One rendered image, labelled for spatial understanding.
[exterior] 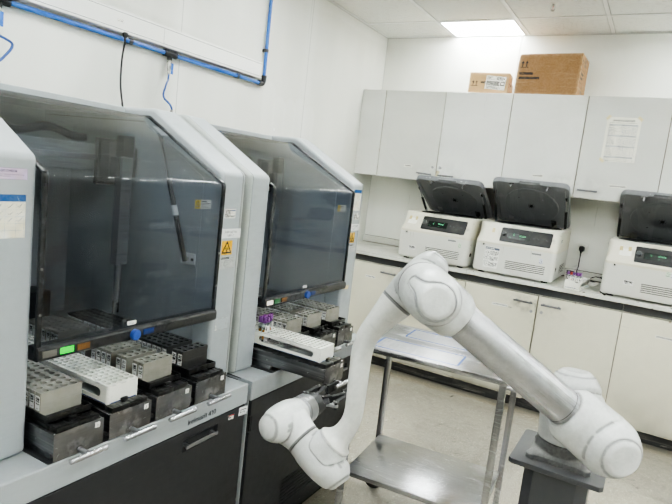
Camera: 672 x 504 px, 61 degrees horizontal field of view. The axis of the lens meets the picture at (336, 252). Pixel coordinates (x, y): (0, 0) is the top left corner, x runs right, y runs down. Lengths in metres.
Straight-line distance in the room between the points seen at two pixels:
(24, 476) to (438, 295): 1.02
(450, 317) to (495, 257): 2.76
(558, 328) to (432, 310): 2.78
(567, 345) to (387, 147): 2.05
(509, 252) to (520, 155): 0.75
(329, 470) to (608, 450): 0.71
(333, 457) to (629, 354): 2.76
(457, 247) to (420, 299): 2.84
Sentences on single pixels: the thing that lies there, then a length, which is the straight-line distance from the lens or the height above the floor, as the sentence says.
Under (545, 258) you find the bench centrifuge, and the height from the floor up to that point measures 1.07.
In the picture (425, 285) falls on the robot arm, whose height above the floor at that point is 1.23.
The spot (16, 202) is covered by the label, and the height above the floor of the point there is 1.33.
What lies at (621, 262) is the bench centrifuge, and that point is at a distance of 4.02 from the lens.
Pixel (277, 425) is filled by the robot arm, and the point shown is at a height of 0.77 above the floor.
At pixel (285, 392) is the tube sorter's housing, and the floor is 0.63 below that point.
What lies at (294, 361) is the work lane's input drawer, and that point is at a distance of 2.04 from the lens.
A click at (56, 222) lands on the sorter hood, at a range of 1.45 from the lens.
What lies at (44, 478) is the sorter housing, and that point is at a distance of 1.54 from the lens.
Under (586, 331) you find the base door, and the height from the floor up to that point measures 0.64.
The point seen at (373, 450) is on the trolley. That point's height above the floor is 0.28.
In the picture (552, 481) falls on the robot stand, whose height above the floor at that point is 0.65.
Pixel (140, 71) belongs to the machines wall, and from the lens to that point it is 3.06.
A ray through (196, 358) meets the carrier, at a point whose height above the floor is 0.85.
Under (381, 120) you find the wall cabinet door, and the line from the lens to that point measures 4.80.
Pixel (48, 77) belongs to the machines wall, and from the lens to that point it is 2.77.
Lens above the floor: 1.47
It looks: 8 degrees down
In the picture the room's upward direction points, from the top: 7 degrees clockwise
